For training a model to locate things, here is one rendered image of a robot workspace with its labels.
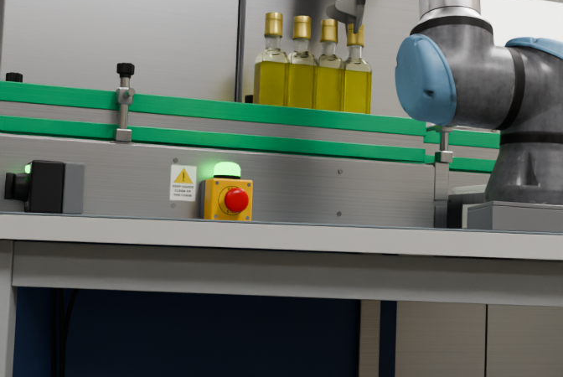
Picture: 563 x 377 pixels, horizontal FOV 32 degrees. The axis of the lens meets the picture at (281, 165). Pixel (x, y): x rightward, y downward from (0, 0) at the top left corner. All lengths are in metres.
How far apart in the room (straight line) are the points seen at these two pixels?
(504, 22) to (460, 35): 0.95
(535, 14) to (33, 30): 1.12
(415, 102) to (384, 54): 0.79
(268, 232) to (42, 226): 0.29
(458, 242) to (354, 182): 0.50
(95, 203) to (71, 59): 0.42
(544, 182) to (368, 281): 0.27
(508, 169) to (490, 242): 0.12
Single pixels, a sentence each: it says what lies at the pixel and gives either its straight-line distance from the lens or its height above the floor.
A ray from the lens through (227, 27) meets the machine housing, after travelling 2.01.
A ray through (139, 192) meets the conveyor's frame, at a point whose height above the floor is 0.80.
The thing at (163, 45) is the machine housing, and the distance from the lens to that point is 1.97.
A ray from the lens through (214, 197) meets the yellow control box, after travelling 1.57.
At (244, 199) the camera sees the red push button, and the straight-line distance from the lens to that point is 1.55.
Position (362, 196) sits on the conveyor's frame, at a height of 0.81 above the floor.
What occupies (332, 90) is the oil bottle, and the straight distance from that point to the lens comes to 1.87.
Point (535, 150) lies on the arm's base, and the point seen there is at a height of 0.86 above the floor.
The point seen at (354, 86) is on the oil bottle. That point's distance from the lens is 1.90.
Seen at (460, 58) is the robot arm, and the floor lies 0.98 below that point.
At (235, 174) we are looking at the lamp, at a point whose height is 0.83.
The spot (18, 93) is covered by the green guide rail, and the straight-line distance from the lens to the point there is 1.61.
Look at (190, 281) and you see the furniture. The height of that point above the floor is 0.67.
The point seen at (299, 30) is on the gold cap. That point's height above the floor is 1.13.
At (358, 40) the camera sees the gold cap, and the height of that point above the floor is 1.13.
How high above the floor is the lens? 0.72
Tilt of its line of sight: 5 degrees up
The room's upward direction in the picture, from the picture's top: 2 degrees clockwise
